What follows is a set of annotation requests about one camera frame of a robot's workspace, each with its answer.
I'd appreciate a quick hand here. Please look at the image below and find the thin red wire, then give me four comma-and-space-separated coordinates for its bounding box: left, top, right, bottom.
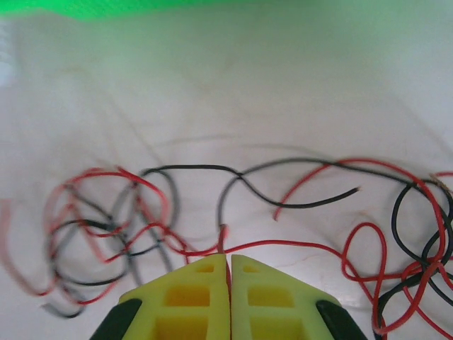
178, 223, 389, 312
42, 168, 188, 305
341, 261, 453, 340
274, 158, 447, 265

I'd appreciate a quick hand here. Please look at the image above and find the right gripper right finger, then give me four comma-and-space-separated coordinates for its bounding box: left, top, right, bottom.
231, 254, 367, 340

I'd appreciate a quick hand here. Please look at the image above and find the thin black wire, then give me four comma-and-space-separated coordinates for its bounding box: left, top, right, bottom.
140, 164, 362, 210
374, 180, 453, 336
217, 157, 443, 230

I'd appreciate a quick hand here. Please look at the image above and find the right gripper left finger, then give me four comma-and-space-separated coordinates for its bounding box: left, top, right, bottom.
89, 254, 231, 340

